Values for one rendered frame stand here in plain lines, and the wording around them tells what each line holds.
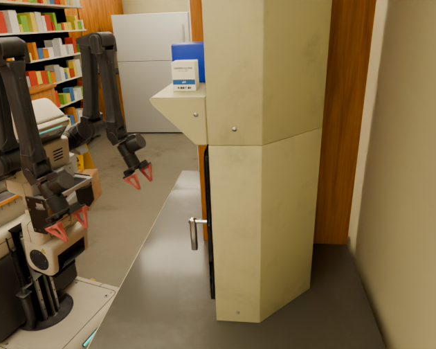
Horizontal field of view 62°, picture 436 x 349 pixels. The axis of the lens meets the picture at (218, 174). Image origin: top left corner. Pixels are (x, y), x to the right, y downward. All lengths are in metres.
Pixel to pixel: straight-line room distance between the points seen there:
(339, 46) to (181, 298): 0.82
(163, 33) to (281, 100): 5.06
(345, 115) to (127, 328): 0.83
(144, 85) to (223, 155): 5.22
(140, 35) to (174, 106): 5.14
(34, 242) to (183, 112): 1.15
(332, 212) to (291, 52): 0.64
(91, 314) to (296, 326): 1.33
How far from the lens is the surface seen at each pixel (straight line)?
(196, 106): 0.73
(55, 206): 1.32
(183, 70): 0.80
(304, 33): 0.79
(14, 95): 1.26
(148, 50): 5.85
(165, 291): 1.10
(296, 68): 0.78
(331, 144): 1.15
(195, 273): 1.15
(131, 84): 6.00
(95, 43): 1.53
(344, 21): 1.10
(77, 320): 2.10
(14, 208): 1.98
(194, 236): 0.91
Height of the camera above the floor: 1.64
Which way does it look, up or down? 23 degrees down
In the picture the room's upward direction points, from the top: 2 degrees counter-clockwise
